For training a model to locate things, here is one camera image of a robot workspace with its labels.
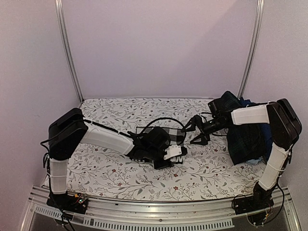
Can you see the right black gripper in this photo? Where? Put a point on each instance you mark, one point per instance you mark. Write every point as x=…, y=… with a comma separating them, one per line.
x=195, y=122

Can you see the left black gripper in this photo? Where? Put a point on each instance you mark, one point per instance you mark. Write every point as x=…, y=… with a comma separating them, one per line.
x=166, y=165

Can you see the black white checkered shirt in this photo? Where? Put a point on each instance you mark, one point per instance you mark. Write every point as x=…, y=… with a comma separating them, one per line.
x=175, y=137

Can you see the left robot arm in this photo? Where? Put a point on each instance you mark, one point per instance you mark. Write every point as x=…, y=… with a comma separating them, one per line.
x=73, y=129

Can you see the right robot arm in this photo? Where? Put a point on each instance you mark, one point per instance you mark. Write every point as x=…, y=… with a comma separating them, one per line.
x=285, y=128

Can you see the floral patterned table mat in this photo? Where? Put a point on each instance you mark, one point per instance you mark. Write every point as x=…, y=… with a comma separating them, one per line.
x=206, y=173

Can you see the dark green plaid garment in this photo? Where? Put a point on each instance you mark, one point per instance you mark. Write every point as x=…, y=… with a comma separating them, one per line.
x=245, y=142

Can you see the light blue garment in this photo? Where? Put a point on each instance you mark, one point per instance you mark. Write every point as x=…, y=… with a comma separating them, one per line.
x=254, y=161

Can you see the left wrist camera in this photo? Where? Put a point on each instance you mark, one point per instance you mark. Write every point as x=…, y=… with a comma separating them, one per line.
x=172, y=152

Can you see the front aluminium rail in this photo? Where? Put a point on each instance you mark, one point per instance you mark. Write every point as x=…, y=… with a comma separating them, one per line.
x=110, y=214

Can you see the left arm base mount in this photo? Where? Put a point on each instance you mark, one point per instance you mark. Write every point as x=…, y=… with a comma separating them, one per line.
x=77, y=203

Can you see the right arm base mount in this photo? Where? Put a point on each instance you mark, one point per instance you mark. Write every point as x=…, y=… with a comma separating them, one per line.
x=245, y=204

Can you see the right aluminium frame post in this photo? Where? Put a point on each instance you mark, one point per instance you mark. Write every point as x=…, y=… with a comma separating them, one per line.
x=252, y=47

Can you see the aluminium frame post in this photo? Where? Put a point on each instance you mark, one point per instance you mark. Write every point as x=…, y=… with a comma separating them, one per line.
x=252, y=47
x=67, y=50

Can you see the left aluminium frame post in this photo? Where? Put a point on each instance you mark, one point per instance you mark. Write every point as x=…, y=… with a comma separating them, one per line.
x=67, y=50

